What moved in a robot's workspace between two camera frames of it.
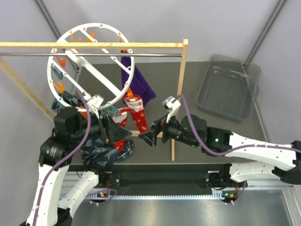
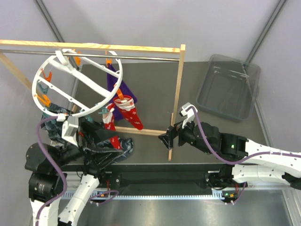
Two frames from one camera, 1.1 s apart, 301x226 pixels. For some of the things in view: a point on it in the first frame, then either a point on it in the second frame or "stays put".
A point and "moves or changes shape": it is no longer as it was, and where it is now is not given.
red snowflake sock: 135,105 to 127,106
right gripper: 158,126 to 168,138
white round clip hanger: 76,58 to 80,76
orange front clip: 130,93 to 120,93
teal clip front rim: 112,109 moves or changes shape
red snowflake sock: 121,117 moves or changes shape
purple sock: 138,85 to 112,82
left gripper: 110,130 to 100,158
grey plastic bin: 229,88 stays put
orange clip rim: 83,113 to 44,99
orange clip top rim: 61,88 to 47,78
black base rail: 208,176 stays put
